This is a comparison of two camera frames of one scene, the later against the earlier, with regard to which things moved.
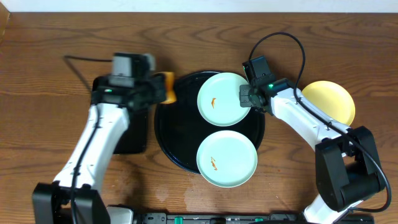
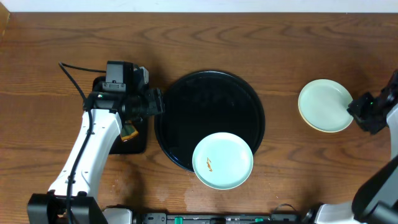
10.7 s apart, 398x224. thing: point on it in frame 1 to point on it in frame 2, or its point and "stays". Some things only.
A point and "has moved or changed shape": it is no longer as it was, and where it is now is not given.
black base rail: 241,218 stays
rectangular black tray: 134,139 stays
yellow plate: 333,98 has moved or changed shape
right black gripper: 244,89 to 354,109
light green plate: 218,99 to 323,106
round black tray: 181,128 stays
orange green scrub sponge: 164,87 to 129,132
